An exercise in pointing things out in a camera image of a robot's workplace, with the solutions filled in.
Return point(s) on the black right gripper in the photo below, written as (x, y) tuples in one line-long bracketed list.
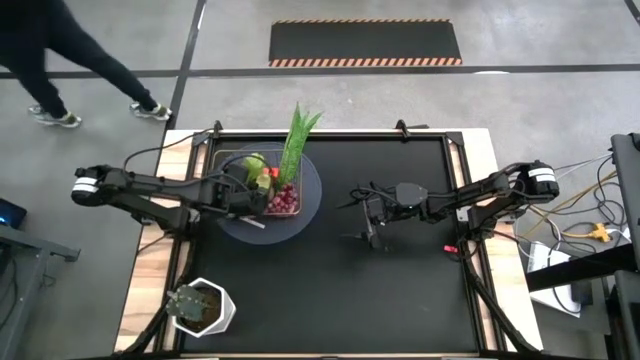
[(382, 207)]

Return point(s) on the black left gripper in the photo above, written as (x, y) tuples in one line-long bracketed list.
[(240, 200)]

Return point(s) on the green pear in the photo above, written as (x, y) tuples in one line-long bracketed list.
[(264, 183)]

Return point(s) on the red grape bunch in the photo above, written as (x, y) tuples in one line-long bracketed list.
[(285, 200)]

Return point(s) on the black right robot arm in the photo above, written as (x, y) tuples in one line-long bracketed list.
[(500, 187)]

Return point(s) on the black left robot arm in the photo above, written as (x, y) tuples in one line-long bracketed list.
[(150, 187)]

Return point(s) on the white label strip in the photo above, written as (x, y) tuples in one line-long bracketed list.
[(252, 222)]

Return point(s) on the long green leaves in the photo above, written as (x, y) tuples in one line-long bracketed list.
[(295, 145)]

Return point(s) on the small red tag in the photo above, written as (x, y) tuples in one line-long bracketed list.
[(450, 248)]

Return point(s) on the white hexagonal plant pot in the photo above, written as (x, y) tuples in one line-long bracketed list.
[(225, 305)]

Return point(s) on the green cactus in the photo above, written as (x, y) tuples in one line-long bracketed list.
[(187, 302)]

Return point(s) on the black hazard striped floor mat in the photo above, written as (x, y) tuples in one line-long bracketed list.
[(365, 42)]

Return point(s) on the white power adapter box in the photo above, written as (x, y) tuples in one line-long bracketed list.
[(545, 260)]

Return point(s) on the grey metal table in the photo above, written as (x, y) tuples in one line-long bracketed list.
[(30, 245)]

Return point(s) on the dark device with blue light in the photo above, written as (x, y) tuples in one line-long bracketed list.
[(11, 214)]

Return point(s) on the person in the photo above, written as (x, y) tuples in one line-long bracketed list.
[(30, 30)]

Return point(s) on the black frame clamp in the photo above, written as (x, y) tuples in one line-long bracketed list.
[(217, 127), (402, 127)]

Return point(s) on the black table frame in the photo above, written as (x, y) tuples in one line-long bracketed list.
[(325, 134)]

